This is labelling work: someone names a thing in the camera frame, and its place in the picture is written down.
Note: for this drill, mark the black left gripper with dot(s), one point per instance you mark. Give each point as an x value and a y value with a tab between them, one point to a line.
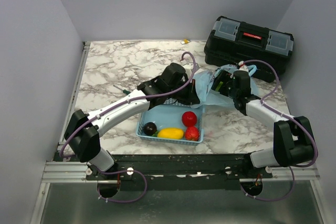
192	97

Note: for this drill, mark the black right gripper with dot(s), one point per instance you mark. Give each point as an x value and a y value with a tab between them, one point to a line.
224	76

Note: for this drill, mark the light blue plastic bag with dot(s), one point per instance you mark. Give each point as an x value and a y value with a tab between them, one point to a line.
203	83

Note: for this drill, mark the smooth red fake apple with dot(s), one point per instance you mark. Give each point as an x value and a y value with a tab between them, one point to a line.
189	119

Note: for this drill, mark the wrinkled red fake fruit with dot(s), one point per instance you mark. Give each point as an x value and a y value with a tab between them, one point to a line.
192	134

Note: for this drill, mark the yellow fake fruit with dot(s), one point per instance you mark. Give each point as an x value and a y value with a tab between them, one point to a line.
171	133

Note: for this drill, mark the green fake fruit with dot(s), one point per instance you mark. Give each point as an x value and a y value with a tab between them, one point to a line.
218	86

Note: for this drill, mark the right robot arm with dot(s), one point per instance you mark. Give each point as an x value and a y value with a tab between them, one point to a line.
293	141

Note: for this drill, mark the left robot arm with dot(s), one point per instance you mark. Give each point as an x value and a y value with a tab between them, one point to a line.
84	130

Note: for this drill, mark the dark purple fake mangosteen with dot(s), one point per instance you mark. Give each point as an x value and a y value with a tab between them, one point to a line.
150	129

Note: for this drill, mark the light blue plastic basket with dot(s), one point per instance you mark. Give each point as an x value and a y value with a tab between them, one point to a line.
169	115

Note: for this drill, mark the black plastic toolbox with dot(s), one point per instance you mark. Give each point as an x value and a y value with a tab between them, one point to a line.
231	41

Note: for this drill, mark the small yellow white tag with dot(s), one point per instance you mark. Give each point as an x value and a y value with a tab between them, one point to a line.
185	41

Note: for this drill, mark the aluminium extrusion bar right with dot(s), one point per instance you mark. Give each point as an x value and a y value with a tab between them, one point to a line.
310	173

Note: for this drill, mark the aluminium extrusion bar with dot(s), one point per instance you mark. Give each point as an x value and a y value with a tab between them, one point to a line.
310	173
64	172

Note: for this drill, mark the aluminium extrusion bar left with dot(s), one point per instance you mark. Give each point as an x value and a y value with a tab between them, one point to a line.
64	172

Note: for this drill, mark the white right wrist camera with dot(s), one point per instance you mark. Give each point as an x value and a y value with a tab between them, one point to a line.
243	67

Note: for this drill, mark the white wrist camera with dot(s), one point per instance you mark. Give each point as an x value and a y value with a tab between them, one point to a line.
243	67
188	69

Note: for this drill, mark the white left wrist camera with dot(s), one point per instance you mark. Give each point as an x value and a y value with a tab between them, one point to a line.
188	69

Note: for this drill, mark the black front mounting rail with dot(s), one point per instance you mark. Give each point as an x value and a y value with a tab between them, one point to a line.
134	172

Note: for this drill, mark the aluminium left side rail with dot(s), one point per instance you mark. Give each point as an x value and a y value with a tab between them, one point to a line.
75	90

